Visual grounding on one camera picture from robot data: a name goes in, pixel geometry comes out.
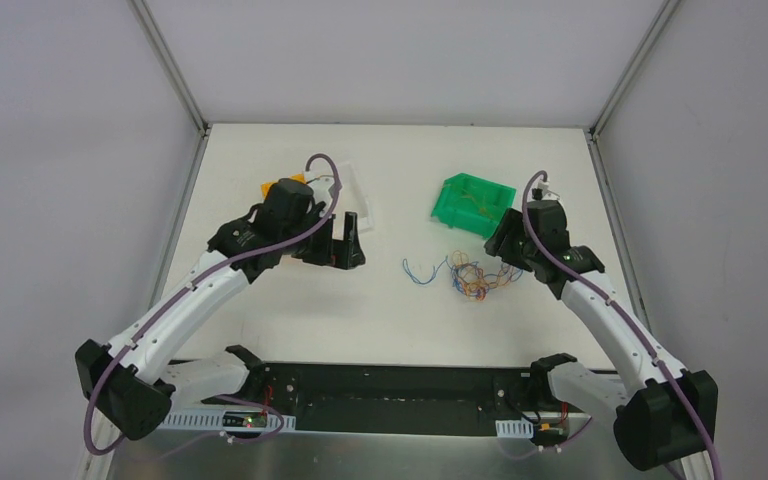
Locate orange and blue wires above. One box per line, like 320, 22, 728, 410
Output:
446, 249, 524, 303

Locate blue single wire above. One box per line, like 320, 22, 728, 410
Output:
401, 256, 452, 287

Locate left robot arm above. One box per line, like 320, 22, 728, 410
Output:
75, 176, 365, 441

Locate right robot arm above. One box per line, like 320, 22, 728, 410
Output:
485, 200, 718, 471

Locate orange plastic bin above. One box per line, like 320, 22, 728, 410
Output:
259, 172, 309, 200

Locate green plastic bin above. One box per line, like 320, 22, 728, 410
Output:
431, 173, 517, 239

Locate white plastic bin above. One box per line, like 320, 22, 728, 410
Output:
315, 162, 375, 233

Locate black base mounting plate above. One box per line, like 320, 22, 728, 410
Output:
235, 362, 578, 437

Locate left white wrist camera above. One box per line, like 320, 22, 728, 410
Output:
303, 171, 334, 202

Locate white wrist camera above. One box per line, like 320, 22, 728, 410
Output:
530, 178, 561, 201
303, 171, 334, 202

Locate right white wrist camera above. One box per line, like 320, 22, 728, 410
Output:
530, 178, 561, 201

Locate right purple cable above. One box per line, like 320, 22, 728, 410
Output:
499, 170, 724, 480

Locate purple cable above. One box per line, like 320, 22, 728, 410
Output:
84, 153, 344, 458
499, 170, 724, 480

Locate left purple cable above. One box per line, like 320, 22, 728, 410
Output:
84, 153, 344, 458

